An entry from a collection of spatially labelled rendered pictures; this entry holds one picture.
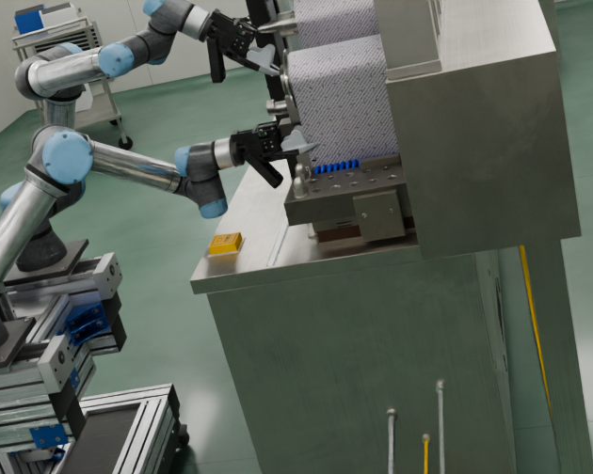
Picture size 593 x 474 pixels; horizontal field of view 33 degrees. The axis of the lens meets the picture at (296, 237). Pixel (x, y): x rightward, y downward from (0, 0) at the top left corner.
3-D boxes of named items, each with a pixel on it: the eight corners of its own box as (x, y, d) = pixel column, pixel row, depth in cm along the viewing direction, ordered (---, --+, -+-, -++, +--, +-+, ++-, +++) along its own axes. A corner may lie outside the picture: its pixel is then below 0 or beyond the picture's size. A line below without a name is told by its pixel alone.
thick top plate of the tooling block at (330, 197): (298, 199, 245) (293, 178, 243) (459, 172, 236) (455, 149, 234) (289, 227, 231) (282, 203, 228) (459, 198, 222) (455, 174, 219)
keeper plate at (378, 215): (363, 238, 229) (353, 196, 225) (406, 231, 227) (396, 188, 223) (362, 243, 227) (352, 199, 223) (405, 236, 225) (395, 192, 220)
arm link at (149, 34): (120, 56, 246) (132, 23, 238) (150, 42, 254) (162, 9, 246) (144, 75, 244) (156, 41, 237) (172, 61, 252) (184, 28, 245)
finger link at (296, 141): (312, 128, 237) (276, 134, 239) (318, 151, 239) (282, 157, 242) (314, 124, 240) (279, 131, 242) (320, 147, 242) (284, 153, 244)
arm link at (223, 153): (220, 174, 245) (227, 162, 252) (237, 170, 244) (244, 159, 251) (212, 146, 242) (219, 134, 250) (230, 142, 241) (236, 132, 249)
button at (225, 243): (216, 244, 251) (214, 235, 250) (243, 239, 249) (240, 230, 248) (210, 256, 244) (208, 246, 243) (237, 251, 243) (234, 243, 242)
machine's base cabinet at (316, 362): (364, 204, 493) (326, 38, 460) (494, 182, 479) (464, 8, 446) (288, 569, 268) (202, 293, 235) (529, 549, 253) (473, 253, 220)
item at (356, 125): (313, 172, 246) (296, 102, 239) (407, 156, 240) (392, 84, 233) (313, 173, 245) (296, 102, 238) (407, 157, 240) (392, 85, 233)
